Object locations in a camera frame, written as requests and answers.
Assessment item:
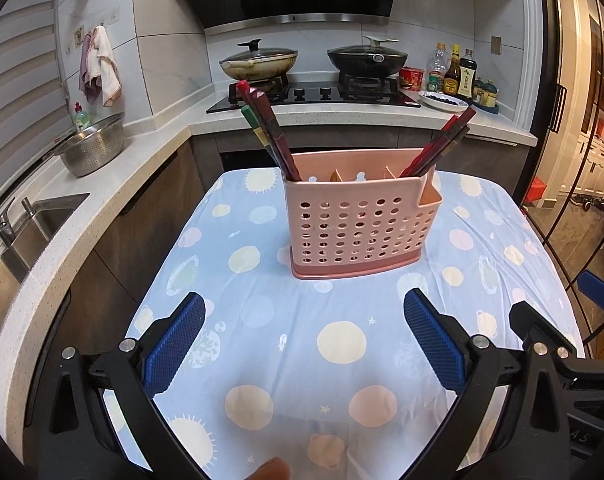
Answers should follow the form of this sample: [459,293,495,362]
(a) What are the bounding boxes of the green chopstick gold band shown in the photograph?
[417,133,462,177]

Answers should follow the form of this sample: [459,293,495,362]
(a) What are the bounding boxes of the dark purple chopstick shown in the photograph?
[415,126,469,177]

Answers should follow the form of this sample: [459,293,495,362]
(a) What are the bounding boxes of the dark red chopstick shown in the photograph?
[412,106,476,177]

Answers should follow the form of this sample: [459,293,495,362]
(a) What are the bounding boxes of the red twisted chopstick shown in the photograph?
[399,115,459,178]

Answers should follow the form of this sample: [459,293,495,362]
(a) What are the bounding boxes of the steel kitchen sink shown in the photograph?
[0,193,89,330]

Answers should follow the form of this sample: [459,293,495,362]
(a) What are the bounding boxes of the person's hand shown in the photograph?
[247,457,291,480]

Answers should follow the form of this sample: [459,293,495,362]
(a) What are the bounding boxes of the red bag on floor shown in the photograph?
[523,177,547,205]

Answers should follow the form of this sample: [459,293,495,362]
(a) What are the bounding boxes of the blue patterned tablecloth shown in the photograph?
[128,169,582,479]

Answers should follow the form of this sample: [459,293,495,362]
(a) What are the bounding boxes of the pink perforated utensil holder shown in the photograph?
[285,148,442,280]

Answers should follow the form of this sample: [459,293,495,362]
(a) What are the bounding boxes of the chrome faucet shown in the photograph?
[0,203,15,247]

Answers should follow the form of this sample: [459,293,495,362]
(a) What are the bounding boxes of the steel colander bowl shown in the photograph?
[53,113,124,178]

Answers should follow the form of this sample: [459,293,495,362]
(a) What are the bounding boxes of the dark seasoning jars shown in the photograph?
[472,78,500,115]

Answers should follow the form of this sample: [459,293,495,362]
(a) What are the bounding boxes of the green dish soap bottle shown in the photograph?
[74,102,91,131]

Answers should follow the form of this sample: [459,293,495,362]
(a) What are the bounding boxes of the white plate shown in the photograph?
[419,91,468,114]

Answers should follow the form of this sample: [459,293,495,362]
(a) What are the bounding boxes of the brown sauce bottle yellow cap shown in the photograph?
[443,44,460,96]

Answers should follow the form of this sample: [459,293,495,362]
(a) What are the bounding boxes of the dark soy sauce bottle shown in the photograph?
[457,49,477,102]

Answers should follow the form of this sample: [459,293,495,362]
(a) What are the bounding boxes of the hanging purple cloth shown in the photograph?
[79,32,101,104]

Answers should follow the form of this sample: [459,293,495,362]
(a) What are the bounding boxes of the clear oil bottle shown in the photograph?
[425,42,448,92]

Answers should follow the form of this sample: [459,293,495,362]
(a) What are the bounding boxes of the red seasoning container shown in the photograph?
[398,66,424,92]

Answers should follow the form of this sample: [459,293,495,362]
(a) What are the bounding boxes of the hanging white towel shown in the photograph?
[89,25,122,107]

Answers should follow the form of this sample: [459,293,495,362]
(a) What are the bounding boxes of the black gas stove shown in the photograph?
[205,72,423,115]

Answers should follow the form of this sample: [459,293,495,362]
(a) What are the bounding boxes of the black wok with lid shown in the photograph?
[327,36,408,79]

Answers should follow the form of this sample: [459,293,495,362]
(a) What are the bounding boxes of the beige wok with lid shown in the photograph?
[219,39,299,81]

